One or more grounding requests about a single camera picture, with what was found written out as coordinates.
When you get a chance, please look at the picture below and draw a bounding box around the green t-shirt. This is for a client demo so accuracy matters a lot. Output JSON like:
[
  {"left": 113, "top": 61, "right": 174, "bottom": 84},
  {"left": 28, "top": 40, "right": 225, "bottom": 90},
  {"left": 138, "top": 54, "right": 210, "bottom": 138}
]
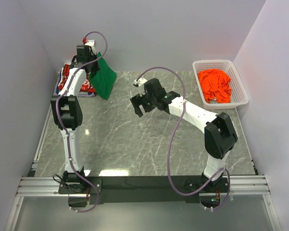
[{"left": 89, "top": 58, "right": 117, "bottom": 100}]

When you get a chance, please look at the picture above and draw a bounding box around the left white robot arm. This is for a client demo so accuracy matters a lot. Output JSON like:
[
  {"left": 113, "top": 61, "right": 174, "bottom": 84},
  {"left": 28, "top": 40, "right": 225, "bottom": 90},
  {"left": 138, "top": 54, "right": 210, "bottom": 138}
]
[{"left": 51, "top": 42, "right": 99, "bottom": 193}]

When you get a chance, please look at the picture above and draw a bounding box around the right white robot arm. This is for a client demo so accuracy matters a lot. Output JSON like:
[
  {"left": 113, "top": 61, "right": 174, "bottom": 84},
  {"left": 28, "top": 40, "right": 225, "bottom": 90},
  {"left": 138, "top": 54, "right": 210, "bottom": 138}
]
[{"left": 130, "top": 78, "right": 238, "bottom": 194}]

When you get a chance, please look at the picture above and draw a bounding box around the folded red printed t-shirt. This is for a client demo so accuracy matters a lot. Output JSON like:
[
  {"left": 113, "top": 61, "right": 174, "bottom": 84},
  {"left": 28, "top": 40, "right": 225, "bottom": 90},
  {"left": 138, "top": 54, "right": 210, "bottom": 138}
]
[{"left": 54, "top": 63, "right": 96, "bottom": 97}]

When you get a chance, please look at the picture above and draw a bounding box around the orange t-shirt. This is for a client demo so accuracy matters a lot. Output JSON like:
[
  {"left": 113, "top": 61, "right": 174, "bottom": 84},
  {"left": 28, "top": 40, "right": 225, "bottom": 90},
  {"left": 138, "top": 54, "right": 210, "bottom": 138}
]
[{"left": 197, "top": 69, "right": 232, "bottom": 103}]

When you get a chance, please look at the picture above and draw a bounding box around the white plastic basket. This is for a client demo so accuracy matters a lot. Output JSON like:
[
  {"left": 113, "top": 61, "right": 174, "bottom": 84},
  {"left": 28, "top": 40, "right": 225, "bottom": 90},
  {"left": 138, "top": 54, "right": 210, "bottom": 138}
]
[{"left": 192, "top": 59, "right": 249, "bottom": 110}]

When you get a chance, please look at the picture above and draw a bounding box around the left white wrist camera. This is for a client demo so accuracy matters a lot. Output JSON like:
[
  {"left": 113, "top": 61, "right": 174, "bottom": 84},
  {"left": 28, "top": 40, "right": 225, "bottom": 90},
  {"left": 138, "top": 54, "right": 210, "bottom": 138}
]
[{"left": 82, "top": 38, "right": 97, "bottom": 55}]

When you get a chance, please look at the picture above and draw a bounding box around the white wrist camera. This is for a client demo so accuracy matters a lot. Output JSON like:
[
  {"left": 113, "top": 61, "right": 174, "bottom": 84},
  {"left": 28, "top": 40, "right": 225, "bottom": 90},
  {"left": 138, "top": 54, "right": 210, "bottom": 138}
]
[
  {"left": 82, "top": 38, "right": 97, "bottom": 55},
  {"left": 133, "top": 77, "right": 147, "bottom": 97}
]

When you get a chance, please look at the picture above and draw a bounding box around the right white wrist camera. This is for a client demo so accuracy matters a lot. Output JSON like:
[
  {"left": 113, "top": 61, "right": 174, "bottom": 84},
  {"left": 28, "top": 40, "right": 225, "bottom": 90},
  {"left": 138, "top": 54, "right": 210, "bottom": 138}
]
[{"left": 133, "top": 77, "right": 147, "bottom": 97}]

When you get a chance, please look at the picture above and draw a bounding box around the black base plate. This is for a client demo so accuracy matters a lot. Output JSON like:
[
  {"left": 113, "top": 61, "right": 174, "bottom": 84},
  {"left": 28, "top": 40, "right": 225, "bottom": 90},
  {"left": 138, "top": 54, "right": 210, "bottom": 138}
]
[{"left": 58, "top": 176, "right": 228, "bottom": 208}]

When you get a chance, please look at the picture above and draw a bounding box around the aluminium rail frame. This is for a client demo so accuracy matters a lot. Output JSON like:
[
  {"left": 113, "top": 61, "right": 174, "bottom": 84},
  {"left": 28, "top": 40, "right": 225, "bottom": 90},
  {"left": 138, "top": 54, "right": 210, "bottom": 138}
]
[{"left": 4, "top": 103, "right": 282, "bottom": 231}]

